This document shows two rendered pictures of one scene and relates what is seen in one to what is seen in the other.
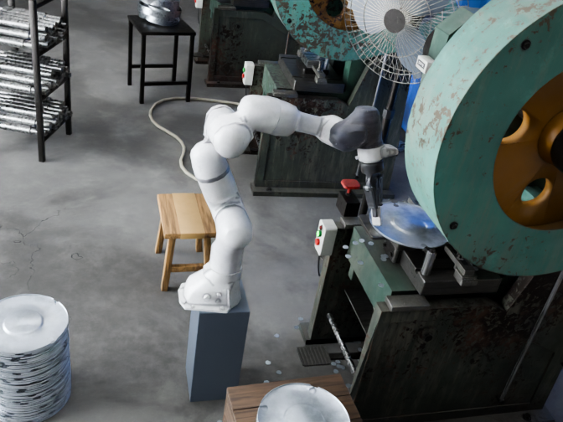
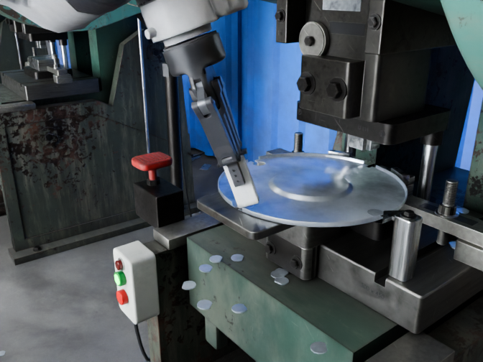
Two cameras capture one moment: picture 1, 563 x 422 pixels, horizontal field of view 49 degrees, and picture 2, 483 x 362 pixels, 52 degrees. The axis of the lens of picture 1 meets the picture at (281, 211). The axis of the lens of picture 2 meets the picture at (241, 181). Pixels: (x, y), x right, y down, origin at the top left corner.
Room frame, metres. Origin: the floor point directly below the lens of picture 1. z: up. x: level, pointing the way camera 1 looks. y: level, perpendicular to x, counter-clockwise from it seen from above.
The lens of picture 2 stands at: (1.25, -0.12, 1.07)
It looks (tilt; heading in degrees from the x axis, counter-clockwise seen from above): 22 degrees down; 341
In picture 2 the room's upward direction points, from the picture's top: straight up
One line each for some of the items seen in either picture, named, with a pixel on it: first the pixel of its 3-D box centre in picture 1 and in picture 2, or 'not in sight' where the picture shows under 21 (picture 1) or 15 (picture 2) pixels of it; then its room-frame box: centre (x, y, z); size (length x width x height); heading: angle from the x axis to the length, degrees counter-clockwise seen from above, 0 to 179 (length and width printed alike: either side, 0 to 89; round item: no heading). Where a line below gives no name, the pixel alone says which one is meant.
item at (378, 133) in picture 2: not in sight; (369, 121); (1.94, -0.58, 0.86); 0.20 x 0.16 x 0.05; 19
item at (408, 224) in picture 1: (409, 223); (310, 183); (1.90, -0.46, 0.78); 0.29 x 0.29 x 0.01
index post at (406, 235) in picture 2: (428, 261); (405, 243); (1.73, -0.51, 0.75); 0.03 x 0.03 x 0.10; 19
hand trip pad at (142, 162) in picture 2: (348, 190); (152, 175); (2.17, -0.25, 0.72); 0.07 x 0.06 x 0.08; 109
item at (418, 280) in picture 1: (433, 248); (358, 223); (1.94, -0.58, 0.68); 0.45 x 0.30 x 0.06; 19
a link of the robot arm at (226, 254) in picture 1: (231, 242); not in sight; (1.70, 0.15, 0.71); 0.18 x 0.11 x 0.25; 21
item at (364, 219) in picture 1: (393, 239); (287, 230); (1.88, -0.41, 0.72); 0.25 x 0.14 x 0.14; 109
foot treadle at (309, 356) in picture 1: (367, 355); not in sight; (1.89, -0.45, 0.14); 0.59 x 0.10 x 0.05; 109
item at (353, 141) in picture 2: not in sight; (362, 136); (1.93, -0.57, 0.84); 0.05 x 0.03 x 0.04; 19
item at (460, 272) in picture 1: (461, 258); (452, 214); (1.78, -0.63, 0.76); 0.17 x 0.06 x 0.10; 19
